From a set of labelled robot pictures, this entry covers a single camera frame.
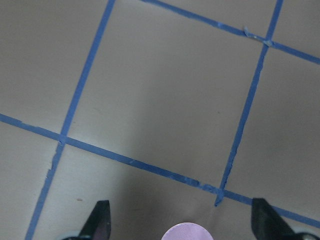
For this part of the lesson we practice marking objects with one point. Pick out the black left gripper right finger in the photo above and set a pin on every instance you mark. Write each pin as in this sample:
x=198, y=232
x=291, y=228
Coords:
x=266, y=223

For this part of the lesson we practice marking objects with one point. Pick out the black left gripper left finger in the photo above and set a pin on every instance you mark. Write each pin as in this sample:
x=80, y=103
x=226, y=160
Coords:
x=98, y=224

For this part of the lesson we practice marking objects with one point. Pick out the pink mesh cup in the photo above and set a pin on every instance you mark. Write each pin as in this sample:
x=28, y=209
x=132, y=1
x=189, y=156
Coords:
x=187, y=231

